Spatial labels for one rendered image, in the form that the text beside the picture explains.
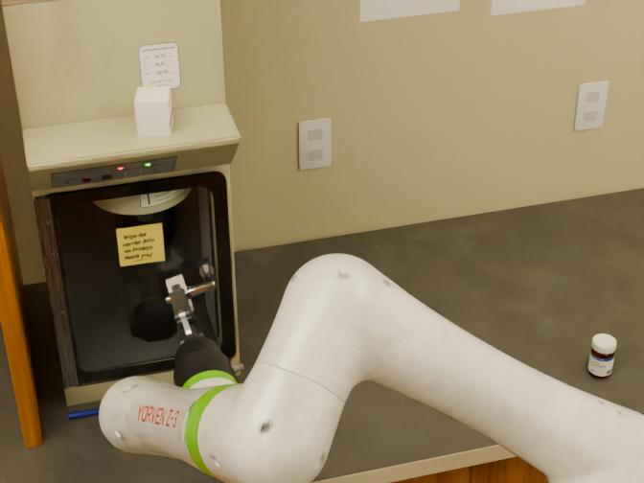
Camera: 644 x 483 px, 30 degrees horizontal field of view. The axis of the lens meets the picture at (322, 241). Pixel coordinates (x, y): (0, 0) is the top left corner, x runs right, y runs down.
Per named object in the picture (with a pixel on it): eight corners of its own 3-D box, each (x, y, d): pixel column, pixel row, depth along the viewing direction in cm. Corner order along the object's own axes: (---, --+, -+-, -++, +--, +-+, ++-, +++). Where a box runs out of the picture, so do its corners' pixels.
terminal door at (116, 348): (68, 385, 214) (37, 195, 191) (236, 357, 220) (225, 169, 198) (68, 388, 213) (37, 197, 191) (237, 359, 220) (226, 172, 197)
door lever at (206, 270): (163, 291, 207) (158, 280, 206) (215, 273, 208) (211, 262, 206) (168, 310, 203) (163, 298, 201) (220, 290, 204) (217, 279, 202)
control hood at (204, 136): (29, 184, 190) (20, 128, 185) (230, 156, 197) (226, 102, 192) (34, 222, 181) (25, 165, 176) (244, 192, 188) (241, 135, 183)
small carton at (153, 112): (140, 121, 187) (137, 86, 183) (172, 121, 187) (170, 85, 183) (137, 137, 182) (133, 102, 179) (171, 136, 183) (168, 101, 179)
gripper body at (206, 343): (232, 380, 190) (220, 345, 197) (217, 342, 185) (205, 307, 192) (187, 397, 189) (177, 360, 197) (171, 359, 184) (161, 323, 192)
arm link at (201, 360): (165, 385, 179) (184, 426, 185) (239, 357, 180) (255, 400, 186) (159, 360, 184) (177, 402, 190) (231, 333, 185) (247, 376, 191)
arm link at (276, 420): (369, 412, 131) (281, 361, 126) (321, 521, 128) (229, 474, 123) (291, 402, 147) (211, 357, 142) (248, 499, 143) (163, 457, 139)
